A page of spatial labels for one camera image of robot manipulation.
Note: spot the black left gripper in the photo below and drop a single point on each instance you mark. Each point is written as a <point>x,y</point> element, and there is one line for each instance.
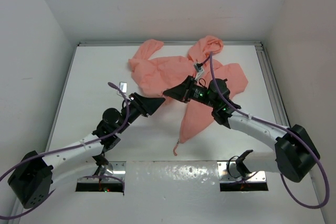
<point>145,105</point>

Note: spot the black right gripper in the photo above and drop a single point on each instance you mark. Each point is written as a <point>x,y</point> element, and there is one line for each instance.
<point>182,92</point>

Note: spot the salmon pink hooded jacket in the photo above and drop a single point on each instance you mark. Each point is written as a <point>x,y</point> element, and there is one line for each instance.
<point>155,75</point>

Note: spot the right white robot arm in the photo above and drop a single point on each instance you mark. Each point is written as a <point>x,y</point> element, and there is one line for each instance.
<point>293,153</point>

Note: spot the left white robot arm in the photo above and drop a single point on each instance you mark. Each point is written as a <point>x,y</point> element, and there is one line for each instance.
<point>37,175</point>

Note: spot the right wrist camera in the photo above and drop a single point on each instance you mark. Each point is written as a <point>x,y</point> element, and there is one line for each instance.
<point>199,70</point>

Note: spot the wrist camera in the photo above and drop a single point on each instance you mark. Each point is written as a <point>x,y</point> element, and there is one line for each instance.
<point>123,86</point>
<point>199,70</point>

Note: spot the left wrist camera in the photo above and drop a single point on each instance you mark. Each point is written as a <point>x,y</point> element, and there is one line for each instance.
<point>123,86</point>

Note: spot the metal base rail plate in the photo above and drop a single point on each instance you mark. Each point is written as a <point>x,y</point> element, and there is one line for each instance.
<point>224,171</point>

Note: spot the aluminium frame rail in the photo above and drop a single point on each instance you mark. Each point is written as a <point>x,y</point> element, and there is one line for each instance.
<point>96,64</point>

